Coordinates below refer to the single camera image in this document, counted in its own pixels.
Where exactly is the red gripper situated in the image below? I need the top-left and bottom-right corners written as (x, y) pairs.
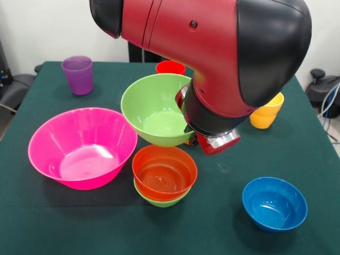
top-left (175, 84), bottom-right (242, 156)

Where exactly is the large green bowl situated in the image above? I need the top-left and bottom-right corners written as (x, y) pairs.
top-left (120, 73), bottom-right (196, 148)

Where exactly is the red bowl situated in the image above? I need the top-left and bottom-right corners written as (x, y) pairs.
top-left (132, 145), bottom-right (198, 202)

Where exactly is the red cup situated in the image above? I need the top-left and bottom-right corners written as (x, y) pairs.
top-left (156, 60), bottom-right (186, 75)

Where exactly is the small green bowl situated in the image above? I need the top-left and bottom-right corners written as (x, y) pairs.
top-left (133, 177), bottom-right (192, 208)

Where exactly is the yellow cup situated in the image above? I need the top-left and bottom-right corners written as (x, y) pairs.
top-left (249, 92), bottom-right (285, 130)

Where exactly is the blue bowl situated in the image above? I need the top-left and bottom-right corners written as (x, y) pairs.
top-left (242, 177), bottom-right (308, 234)

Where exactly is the large pink bowl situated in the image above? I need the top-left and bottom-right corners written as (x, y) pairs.
top-left (28, 107), bottom-right (139, 191)

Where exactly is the purple cup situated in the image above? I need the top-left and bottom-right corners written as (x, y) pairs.
top-left (61, 55), bottom-right (94, 96)

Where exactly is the black wheeled base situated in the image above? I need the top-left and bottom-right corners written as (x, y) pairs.
top-left (305, 68), bottom-right (340, 108)
top-left (0, 73), bottom-right (36, 111)

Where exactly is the dark green tablecloth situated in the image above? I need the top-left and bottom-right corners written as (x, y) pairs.
top-left (0, 61), bottom-right (340, 255)

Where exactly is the blue cable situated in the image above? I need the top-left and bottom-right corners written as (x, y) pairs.
top-left (320, 84), bottom-right (340, 120)

